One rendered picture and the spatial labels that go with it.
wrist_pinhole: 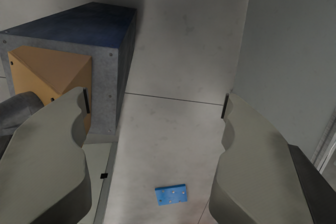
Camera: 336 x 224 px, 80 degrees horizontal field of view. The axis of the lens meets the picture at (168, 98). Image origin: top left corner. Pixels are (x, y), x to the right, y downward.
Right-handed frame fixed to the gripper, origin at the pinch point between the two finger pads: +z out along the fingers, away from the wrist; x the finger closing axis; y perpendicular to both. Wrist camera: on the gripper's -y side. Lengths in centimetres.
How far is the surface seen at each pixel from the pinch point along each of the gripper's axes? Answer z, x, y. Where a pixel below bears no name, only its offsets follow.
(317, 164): 47, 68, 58
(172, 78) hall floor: 143, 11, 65
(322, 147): 50, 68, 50
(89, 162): 113, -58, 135
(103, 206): 72, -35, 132
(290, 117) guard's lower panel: 71, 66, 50
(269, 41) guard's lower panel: 106, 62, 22
